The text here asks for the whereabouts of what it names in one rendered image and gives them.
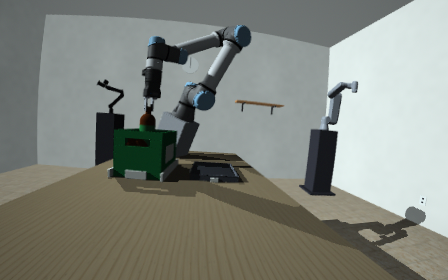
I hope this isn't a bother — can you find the green plastic crate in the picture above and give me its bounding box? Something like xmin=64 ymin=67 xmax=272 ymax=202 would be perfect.
xmin=113 ymin=128 xmax=176 ymax=180

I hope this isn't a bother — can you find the brown bottle with green label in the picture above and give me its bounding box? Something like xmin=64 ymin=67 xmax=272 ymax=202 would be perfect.
xmin=139 ymin=106 xmax=156 ymax=132

